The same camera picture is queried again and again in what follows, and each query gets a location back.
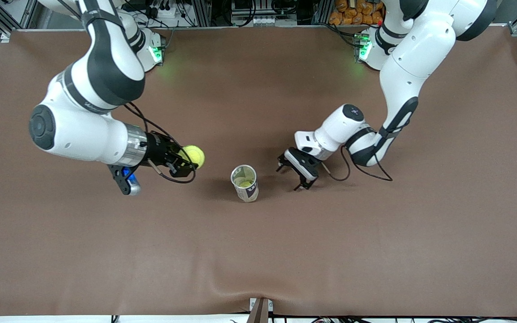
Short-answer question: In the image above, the white tennis ball can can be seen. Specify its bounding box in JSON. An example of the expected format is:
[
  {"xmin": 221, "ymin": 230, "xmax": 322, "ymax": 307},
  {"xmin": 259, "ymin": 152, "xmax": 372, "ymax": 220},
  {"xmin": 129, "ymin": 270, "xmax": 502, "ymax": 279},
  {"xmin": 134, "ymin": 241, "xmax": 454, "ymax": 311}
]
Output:
[{"xmin": 230, "ymin": 164, "xmax": 259, "ymax": 203}]

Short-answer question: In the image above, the white power strip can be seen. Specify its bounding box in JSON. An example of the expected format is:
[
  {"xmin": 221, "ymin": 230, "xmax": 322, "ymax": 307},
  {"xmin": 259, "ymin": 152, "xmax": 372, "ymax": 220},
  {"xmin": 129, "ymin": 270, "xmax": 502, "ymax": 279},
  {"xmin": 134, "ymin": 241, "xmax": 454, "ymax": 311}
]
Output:
[{"xmin": 144, "ymin": 0, "xmax": 183, "ymax": 19}]

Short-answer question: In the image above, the orange objects pile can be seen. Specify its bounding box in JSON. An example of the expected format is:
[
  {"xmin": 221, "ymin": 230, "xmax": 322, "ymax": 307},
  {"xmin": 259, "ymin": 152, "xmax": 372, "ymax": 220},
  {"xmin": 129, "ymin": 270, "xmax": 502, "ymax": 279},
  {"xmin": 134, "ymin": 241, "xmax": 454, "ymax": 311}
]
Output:
[{"xmin": 329, "ymin": 0, "xmax": 384, "ymax": 26}]

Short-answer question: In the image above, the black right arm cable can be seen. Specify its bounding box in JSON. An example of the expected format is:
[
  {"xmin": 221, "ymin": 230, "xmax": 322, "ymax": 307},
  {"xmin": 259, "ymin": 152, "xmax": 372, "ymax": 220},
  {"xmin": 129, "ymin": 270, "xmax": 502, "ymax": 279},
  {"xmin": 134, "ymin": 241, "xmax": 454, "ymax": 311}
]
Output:
[{"xmin": 123, "ymin": 102, "xmax": 197, "ymax": 185}]

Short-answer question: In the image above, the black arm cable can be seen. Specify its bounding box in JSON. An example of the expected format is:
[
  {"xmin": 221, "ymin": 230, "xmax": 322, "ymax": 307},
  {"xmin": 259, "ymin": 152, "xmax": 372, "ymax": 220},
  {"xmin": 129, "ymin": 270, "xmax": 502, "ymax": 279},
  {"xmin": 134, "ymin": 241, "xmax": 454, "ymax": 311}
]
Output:
[
  {"xmin": 320, "ymin": 114, "xmax": 394, "ymax": 183},
  {"xmin": 123, "ymin": 102, "xmax": 197, "ymax": 185}
]

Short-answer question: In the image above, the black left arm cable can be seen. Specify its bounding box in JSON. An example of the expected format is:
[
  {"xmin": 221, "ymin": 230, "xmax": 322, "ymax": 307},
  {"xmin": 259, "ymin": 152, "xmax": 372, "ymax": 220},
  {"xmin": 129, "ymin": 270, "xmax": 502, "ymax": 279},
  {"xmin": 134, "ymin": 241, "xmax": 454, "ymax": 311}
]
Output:
[{"xmin": 320, "ymin": 114, "xmax": 394, "ymax": 183}]

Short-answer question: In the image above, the aluminium frame post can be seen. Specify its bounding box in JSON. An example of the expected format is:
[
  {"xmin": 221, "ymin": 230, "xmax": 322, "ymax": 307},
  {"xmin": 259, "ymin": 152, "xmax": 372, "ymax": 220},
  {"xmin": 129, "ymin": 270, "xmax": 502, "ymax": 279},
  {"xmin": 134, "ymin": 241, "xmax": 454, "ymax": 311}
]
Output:
[
  {"xmin": 193, "ymin": 0, "xmax": 212, "ymax": 26},
  {"xmin": 315, "ymin": 0, "xmax": 333, "ymax": 25}
]

